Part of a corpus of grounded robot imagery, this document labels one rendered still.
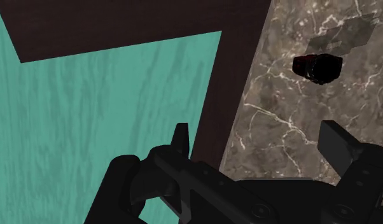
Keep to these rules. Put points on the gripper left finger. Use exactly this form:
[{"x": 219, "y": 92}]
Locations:
[{"x": 166, "y": 167}]

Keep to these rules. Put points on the black and red wristwatch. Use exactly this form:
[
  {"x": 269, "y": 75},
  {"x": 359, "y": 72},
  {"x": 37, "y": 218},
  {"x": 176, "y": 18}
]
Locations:
[{"x": 321, "y": 68}]

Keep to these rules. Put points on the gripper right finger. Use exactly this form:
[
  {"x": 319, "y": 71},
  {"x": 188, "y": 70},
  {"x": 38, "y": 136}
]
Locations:
[{"x": 337, "y": 145}]

